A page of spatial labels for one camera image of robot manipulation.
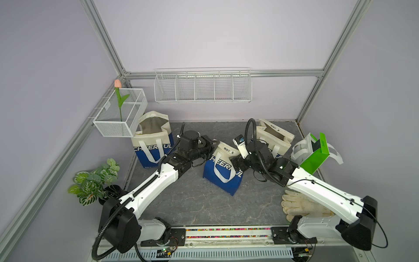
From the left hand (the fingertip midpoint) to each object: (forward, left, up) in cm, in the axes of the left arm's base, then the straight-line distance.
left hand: (223, 141), depth 74 cm
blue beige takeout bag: (+7, +34, -5) cm, 35 cm away
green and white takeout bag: (-8, -39, -3) cm, 40 cm away
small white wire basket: (+14, +54, +4) cm, 56 cm away
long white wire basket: (+42, +8, +3) cm, 43 cm away
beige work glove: (-23, -35, -25) cm, 48 cm away
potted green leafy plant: (-15, +53, -4) cm, 55 cm away
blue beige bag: (-7, +2, -14) cm, 16 cm away
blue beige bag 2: (+1, -27, -3) cm, 28 cm away
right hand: (-4, -7, -4) cm, 9 cm away
